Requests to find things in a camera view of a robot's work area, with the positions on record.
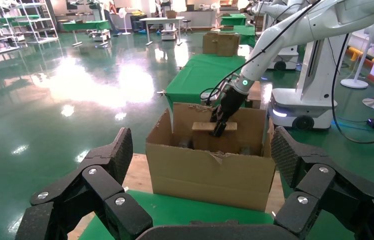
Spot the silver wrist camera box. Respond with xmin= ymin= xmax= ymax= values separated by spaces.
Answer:
xmin=200 ymin=88 xmax=224 ymax=107

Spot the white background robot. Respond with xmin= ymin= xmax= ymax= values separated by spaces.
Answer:
xmin=246 ymin=0 xmax=304 ymax=72

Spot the large open cardboard carton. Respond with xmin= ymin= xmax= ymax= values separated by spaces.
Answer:
xmin=145 ymin=102 xmax=277 ymax=213

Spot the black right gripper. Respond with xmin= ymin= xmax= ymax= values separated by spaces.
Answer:
xmin=209 ymin=86 xmax=249 ymax=138

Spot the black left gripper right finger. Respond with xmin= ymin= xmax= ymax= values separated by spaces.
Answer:
xmin=270 ymin=125 xmax=374 ymax=240

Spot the orange yellow floor guard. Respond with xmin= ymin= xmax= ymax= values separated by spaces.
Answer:
xmin=345 ymin=45 xmax=374 ymax=69

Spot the small brown cardboard box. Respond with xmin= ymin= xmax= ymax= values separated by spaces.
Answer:
xmin=191 ymin=121 xmax=241 ymax=155

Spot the white wheeled robot body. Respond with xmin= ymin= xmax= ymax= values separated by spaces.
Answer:
xmin=268 ymin=19 xmax=357 ymax=131

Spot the green covered table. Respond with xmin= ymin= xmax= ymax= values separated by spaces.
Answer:
xmin=231 ymin=24 xmax=257 ymax=49
xmin=219 ymin=13 xmax=248 ymax=27
xmin=61 ymin=19 xmax=112 ymax=47

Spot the thin black camera cable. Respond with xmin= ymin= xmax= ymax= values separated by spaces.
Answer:
xmin=201 ymin=0 xmax=322 ymax=106

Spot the closed brown cardboard box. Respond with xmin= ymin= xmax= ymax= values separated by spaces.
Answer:
xmin=202 ymin=32 xmax=242 ymax=58

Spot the small white pedestal fan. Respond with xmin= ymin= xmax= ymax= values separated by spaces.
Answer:
xmin=118 ymin=7 xmax=132 ymax=36

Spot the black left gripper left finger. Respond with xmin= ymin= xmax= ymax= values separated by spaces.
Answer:
xmin=14 ymin=127 xmax=154 ymax=240

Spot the green table cloth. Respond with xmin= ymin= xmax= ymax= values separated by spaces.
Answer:
xmin=79 ymin=190 xmax=357 ymax=240
xmin=165 ymin=53 xmax=251 ymax=109

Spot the white table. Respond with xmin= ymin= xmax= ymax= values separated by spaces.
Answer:
xmin=138 ymin=15 xmax=186 ymax=47

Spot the person in white shirt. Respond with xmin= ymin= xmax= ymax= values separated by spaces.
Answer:
xmin=100 ymin=0 xmax=121 ymax=37

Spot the thick black hanging cable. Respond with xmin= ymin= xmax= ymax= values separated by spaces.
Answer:
xmin=331 ymin=33 xmax=374 ymax=145

